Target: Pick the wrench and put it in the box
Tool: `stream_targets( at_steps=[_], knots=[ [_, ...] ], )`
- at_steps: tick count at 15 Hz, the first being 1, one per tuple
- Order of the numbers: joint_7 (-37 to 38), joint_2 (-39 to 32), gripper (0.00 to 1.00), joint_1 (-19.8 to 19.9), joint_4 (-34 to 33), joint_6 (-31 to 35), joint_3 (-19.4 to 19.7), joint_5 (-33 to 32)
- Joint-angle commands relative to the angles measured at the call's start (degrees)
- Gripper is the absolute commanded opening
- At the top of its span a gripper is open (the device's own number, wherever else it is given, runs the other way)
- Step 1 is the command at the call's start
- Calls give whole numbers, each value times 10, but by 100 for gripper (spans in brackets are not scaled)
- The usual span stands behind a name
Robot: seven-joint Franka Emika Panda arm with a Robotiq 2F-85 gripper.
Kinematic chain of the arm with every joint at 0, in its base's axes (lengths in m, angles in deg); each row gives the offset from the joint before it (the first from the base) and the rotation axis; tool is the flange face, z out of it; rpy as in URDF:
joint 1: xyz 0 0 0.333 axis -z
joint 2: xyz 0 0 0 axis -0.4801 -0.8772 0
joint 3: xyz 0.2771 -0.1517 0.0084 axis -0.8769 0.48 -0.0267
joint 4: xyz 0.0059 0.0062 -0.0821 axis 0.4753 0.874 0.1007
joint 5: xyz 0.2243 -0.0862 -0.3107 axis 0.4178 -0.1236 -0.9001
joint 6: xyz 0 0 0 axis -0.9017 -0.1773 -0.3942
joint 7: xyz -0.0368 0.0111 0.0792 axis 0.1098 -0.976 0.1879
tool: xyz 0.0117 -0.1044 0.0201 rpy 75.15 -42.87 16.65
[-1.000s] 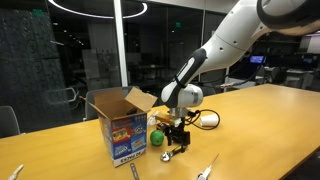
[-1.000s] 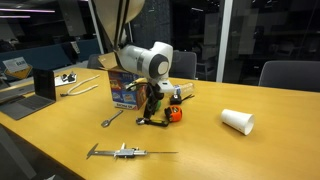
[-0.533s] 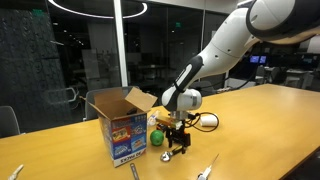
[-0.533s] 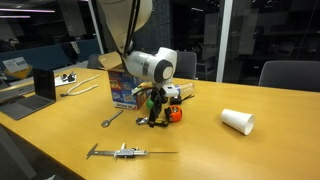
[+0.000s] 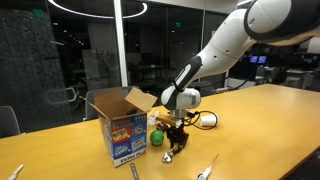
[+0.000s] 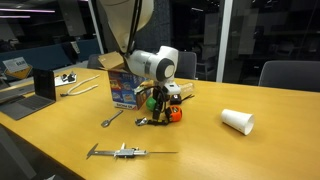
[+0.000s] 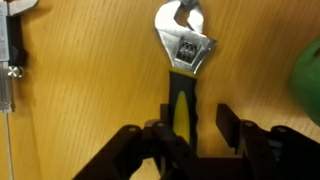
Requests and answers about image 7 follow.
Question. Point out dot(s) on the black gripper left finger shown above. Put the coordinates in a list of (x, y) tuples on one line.
[(133, 150)]

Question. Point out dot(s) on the green ball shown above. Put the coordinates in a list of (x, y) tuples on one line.
[(308, 83)]

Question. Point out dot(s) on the yellow black adjustable wrench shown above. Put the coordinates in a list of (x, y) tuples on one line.
[(183, 100)]

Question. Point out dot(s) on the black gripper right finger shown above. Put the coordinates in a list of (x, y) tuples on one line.
[(266, 146)]

